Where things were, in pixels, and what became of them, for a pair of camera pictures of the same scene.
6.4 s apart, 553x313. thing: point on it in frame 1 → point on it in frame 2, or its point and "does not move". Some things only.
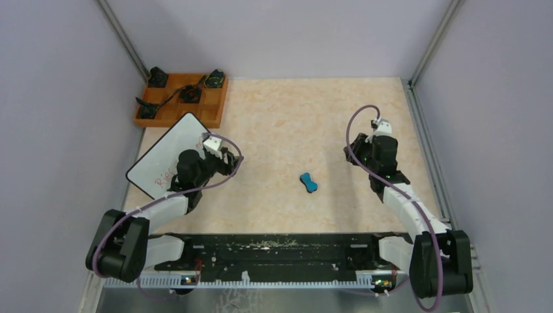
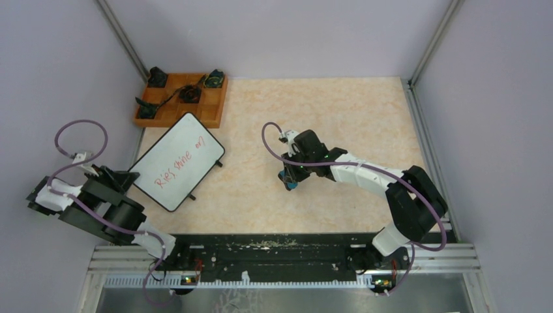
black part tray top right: (214, 79) does not move
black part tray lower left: (147, 111) does not move
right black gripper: (359, 143) → (292, 175)
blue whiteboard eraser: (310, 185) → (289, 186)
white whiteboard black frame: (154, 171) does not move
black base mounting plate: (282, 254) does not move
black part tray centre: (190, 94) does not move
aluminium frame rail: (480, 297) does not move
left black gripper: (227, 168) → (119, 181)
